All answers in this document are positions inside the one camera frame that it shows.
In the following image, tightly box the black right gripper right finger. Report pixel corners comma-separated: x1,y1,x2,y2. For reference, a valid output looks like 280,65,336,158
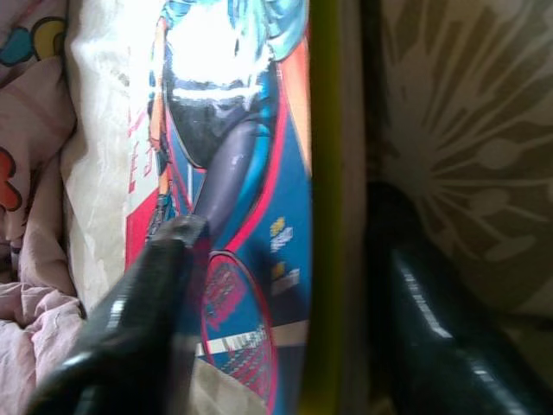
366,181,541,415

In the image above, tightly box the beige floral bed sheet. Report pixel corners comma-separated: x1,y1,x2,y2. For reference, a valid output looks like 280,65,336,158
60,0,553,415

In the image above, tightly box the blue badminton comic book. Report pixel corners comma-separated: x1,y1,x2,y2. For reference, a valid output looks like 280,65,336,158
124,0,368,415

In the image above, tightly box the pink cartoon blanket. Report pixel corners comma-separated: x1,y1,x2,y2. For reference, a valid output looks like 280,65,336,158
0,0,87,415

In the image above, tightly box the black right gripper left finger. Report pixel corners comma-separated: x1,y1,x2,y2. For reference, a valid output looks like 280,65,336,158
25,214,213,415

